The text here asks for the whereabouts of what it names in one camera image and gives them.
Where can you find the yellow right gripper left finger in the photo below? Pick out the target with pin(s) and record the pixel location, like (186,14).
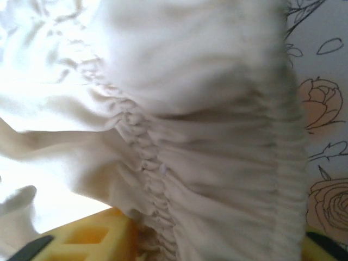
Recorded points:
(89,242)

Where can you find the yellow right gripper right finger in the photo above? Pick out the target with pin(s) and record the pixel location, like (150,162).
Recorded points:
(326,250)

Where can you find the beige garment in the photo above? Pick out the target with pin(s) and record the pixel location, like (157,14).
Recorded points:
(190,108)

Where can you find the floral tablecloth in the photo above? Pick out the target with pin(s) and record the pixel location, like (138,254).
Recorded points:
(326,68)

